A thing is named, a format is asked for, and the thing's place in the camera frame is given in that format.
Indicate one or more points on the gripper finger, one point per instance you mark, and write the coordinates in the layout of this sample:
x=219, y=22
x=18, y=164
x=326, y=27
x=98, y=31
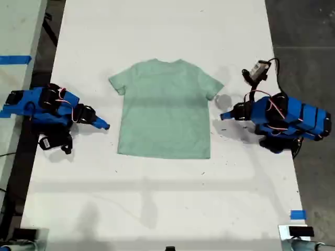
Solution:
x=227, y=115
x=101, y=124

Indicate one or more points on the pale green T-shirt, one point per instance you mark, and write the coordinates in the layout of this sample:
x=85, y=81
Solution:
x=165, y=112

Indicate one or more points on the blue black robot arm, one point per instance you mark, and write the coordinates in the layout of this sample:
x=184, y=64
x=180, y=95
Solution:
x=34, y=104
x=308, y=120

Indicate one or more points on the short blue tape strip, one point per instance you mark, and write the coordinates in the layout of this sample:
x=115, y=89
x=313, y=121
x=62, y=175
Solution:
x=5, y=114
x=298, y=214

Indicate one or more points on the long blue tape strip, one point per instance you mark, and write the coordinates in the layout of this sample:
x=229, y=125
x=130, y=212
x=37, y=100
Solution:
x=15, y=59

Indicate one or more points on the black diagonal strut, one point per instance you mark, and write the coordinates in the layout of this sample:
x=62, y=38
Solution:
x=51, y=29

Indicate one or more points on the pale side table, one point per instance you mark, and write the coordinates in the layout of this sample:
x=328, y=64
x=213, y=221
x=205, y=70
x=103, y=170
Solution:
x=15, y=26

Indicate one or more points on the small white box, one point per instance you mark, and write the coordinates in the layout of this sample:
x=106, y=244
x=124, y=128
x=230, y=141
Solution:
x=283, y=232

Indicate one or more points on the grey metal plate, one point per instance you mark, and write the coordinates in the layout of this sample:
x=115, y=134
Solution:
x=43, y=239

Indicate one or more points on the flat black device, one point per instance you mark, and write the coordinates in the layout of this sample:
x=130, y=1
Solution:
x=301, y=231

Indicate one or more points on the small black box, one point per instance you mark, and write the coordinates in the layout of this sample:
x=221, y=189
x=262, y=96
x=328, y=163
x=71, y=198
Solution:
x=24, y=233

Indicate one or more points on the small black object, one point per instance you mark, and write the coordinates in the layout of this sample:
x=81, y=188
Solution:
x=170, y=248

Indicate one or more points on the grey clamp cylinder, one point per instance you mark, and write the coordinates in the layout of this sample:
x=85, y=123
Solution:
x=303, y=245
x=15, y=247

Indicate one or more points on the short black camera stalk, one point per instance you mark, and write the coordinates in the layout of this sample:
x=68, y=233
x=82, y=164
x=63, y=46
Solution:
x=253, y=87
x=64, y=136

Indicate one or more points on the black camera box grey face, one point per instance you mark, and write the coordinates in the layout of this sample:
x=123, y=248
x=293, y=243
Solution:
x=259, y=69

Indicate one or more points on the black camera box white label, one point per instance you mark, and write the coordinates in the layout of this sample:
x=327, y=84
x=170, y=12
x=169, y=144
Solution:
x=46, y=143

